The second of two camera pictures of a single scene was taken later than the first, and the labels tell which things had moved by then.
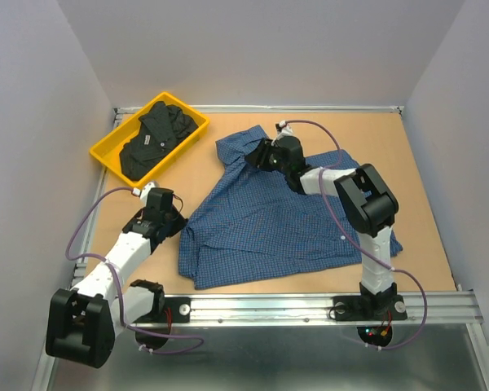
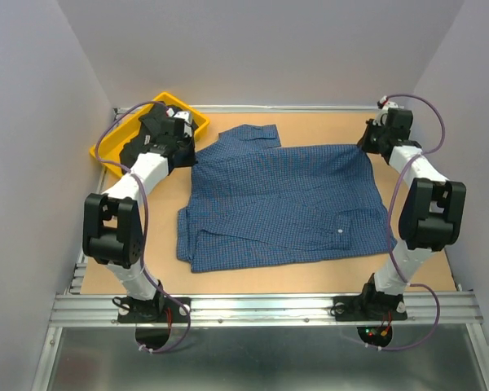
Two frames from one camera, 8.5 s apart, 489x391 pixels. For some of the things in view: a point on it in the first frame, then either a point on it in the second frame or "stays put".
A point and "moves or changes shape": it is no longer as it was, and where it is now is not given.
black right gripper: [259, 155] -> [372, 125]
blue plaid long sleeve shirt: [246, 226] moves or changes shape
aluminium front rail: [419, 309] stays put
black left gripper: [179, 223] -> [190, 160]
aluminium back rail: [301, 109] stays put
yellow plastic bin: [108, 151] stays put
